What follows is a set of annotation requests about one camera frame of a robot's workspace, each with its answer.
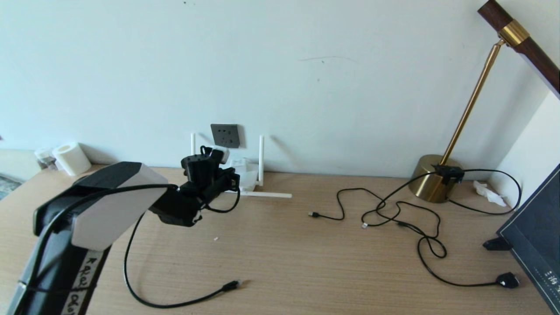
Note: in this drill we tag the grey wall socket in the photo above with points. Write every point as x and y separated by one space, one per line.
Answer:
225 135

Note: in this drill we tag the white square power adapter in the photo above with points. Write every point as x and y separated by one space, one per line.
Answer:
239 166

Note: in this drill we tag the black junction box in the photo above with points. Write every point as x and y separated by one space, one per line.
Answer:
447 173

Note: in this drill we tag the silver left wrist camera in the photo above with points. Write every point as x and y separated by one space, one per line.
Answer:
221 155

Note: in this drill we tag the small clear jar white lid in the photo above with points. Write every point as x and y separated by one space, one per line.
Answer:
45 156

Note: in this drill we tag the white router with four antennas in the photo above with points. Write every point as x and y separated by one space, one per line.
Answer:
253 179

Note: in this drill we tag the crumpled white tissue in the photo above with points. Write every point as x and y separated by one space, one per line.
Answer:
485 191

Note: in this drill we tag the dark blue framed board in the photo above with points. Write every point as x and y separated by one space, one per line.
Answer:
536 227

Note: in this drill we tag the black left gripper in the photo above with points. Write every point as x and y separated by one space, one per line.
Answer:
201 173

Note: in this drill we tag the grey patterned cloth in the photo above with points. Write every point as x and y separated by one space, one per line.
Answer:
8 186

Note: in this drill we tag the white toilet paper roll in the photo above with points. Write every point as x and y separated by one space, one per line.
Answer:
72 158

